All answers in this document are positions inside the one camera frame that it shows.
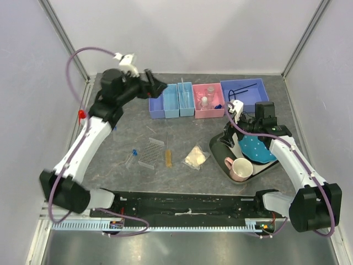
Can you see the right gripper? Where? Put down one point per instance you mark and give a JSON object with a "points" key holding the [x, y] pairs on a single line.
{"points": [[229, 129]]}

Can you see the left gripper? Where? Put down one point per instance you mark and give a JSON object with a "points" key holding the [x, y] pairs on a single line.
{"points": [[152, 89]]}

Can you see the glass dropper bottle white bulb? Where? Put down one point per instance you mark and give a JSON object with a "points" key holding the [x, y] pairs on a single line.
{"points": [[203, 104]]}

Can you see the bag of white gloves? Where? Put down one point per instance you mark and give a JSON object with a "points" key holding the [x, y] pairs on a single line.
{"points": [[196, 158]]}

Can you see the black metal ring stand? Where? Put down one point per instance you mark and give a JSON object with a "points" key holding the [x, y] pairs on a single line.
{"points": [[232, 93]]}

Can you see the small glass stopper bottle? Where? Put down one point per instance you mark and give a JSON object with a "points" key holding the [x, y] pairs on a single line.
{"points": [[210, 93]]}

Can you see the brown test tube brush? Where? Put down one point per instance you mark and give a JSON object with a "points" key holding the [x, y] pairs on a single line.
{"points": [[168, 154]]}

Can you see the blue cap small vial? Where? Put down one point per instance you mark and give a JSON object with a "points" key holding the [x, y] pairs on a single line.
{"points": [[115, 133]]}

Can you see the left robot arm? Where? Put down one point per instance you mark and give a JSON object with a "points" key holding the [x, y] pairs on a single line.
{"points": [[62, 185]]}

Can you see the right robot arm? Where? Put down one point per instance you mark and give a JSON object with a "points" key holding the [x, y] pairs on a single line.
{"points": [[317, 203]]}

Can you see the dark green tray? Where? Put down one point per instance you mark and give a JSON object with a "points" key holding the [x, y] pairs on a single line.
{"points": [[220, 151]]}

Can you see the blue dotted plate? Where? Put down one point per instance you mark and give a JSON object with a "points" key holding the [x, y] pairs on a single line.
{"points": [[255, 150]]}

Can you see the small purple bin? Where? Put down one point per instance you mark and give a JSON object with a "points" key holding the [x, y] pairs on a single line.
{"points": [[156, 108]]}

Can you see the left light blue bin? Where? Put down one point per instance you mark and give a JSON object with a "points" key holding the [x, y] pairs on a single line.
{"points": [[171, 101]]}

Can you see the light blue bin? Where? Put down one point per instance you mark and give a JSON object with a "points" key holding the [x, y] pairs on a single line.
{"points": [[171, 101], [190, 110]]}

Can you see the right light blue bin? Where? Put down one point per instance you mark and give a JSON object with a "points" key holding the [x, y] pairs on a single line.
{"points": [[190, 110]]}

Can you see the pink mug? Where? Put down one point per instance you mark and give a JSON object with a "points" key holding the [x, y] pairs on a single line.
{"points": [[240, 169]]}

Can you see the pink bin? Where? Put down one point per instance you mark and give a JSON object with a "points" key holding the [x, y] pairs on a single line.
{"points": [[199, 91]]}

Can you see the white square plate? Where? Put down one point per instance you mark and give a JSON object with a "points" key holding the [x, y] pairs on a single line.
{"points": [[257, 168]]}

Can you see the large purple bin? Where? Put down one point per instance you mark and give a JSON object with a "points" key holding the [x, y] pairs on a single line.
{"points": [[254, 94]]}

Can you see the clear test tube rack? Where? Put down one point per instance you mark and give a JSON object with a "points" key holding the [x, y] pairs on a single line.
{"points": [[151, 153]]}

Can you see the red cap wash bottle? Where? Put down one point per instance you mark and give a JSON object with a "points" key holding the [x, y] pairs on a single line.
{"points": [[82, 117]]}

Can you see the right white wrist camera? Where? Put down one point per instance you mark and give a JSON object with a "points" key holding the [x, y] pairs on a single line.
{"points": [[236, 109]]}

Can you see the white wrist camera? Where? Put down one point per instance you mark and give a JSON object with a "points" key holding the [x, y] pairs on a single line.
{"points": [[236, 109], [126, 64]]}

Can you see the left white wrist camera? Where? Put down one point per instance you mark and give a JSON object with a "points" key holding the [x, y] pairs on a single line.
{"points": [[126, 64]]}

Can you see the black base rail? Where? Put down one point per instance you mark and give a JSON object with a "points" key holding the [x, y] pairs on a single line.
{"points": [[190, 210]]}

